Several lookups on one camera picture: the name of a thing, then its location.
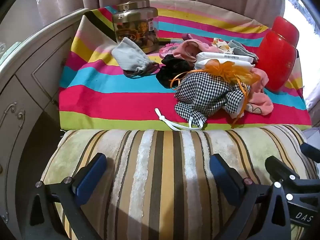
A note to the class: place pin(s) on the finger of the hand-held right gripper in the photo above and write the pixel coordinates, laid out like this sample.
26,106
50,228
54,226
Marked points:
311,152
277,166

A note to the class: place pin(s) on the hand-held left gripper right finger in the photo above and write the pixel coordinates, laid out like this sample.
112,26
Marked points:
225,177

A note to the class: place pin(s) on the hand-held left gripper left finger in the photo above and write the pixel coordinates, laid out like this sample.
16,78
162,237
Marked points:
90,177

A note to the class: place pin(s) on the pink embroidered plush cloth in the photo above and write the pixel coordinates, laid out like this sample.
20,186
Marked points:
260,97

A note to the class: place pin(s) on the pink fleece towel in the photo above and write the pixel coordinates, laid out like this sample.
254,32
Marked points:
187,50

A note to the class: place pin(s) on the striped plush cushion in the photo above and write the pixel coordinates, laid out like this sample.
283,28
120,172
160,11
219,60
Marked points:
155,167

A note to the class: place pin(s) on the houndstooth cloth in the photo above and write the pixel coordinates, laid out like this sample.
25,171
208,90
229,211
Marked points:
200,92

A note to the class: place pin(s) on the colourful striped tablecloth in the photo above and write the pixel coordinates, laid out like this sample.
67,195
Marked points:
112,85

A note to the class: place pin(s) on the red thermos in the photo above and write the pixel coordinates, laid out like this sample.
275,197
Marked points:
275,55

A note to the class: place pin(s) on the orange ribbon bow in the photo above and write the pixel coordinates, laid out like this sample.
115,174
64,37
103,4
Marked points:
225,70

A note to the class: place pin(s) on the white ornate cabinet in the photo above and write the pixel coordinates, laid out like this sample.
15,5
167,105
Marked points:
30,80

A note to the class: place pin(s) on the white wrapped packet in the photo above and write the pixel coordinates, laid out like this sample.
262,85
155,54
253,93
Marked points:
215,55
200,65

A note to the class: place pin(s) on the black velvet scrunchie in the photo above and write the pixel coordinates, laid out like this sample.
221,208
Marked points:
172,70

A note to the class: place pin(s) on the white lace curtain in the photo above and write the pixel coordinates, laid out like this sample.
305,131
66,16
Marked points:
307,30

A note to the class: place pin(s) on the grey socks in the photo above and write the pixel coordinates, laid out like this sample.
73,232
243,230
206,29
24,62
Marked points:
240,48

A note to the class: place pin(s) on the cat print sock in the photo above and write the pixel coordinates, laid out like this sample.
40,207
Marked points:
221,45

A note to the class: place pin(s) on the magenta sock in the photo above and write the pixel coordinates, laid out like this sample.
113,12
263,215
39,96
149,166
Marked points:
192,37

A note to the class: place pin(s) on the glass jar with gold lid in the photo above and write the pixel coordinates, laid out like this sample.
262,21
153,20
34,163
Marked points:
135,30

